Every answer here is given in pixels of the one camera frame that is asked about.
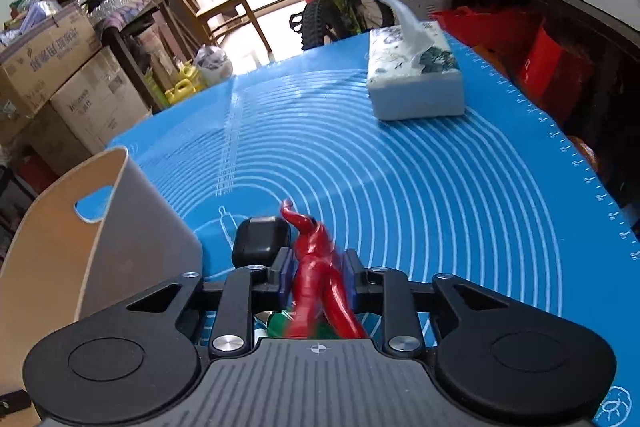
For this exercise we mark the clear plastic bag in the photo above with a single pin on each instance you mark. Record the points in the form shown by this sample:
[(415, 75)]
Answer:
[(214, 63)]

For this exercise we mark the blue silicone baking mat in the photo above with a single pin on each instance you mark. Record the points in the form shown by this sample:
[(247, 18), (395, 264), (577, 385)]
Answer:
[(425, 207)]

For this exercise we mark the black earbud case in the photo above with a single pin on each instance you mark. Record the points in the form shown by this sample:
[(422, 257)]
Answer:
[(261, 239)]

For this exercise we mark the orange paper bag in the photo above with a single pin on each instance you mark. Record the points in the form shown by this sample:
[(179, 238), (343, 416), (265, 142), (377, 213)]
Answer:
[(587, 157)]

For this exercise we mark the wooden chair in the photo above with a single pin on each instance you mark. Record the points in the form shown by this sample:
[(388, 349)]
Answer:
[(220, 9)]

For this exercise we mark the white floral tissue box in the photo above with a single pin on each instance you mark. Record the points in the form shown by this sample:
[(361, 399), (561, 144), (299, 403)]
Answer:
[(415, 87)]

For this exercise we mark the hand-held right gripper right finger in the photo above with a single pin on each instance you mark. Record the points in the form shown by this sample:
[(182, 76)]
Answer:
[(349, 281)]

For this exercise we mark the red paper bags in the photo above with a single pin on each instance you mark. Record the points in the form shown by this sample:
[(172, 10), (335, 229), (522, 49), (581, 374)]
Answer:
[(520, 57)]

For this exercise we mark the large closed cardboard box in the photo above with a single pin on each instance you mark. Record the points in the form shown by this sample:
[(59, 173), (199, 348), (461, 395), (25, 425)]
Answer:
[(100, 102)]

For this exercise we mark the yellow plastic jug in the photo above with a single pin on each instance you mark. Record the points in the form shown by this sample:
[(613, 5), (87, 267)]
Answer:
[(184, 87)]

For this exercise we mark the green round toy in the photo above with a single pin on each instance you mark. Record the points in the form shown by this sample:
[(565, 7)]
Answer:
[(277, 326)]

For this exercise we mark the open printed cardboard box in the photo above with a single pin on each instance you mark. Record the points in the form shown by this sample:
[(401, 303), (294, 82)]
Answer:
[(45, 52)]

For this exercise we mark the beige plastic basket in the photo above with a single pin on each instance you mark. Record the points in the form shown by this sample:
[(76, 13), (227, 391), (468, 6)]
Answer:
[(145, 227)]

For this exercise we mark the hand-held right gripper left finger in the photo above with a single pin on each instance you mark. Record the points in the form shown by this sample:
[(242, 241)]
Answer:
[(286, 278)]

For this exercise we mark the dark wooden side table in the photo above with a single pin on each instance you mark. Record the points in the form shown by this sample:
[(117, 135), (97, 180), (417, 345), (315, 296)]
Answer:
[(575, 12)]

